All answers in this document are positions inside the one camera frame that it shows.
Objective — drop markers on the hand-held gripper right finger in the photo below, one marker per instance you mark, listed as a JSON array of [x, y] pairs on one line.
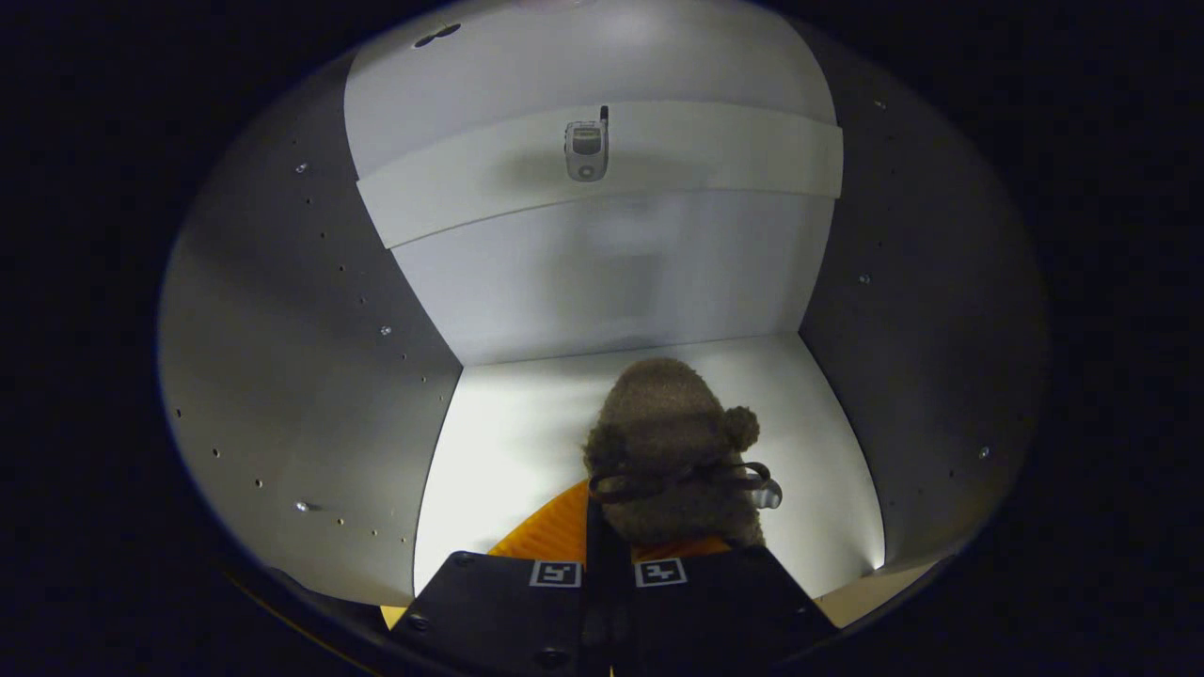
[[724, 611]]

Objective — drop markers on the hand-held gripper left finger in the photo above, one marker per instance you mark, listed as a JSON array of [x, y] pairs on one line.
[[594, 541]]

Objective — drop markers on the brown fuzzy shoe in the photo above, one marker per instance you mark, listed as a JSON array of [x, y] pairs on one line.
[[663, 423]]

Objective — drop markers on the grey shoe cabinet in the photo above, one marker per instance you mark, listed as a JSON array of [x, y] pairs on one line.
[[282, 329]]

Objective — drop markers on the white inner shelf board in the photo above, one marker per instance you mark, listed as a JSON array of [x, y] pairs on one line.
[[705, 150]]

